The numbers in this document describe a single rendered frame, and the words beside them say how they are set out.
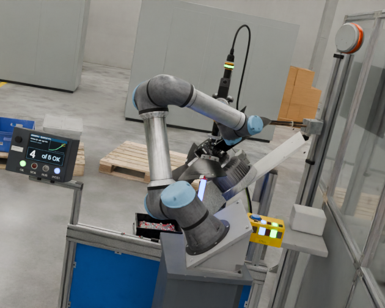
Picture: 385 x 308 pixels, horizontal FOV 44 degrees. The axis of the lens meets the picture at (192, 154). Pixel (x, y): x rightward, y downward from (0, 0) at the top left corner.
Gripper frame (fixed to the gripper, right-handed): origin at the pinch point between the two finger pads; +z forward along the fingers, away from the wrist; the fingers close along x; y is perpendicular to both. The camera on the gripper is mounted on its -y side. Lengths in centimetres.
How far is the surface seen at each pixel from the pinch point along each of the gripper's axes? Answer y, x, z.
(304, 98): 91, 156, 806
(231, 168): 34.8, 11.4, -1.3
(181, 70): 55, -87, 549
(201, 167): 32.6, -3.0, -18.0
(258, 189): 48, 28, 15
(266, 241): 50, 31, -44
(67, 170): 38, -57, -45
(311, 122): 9, 49, 27
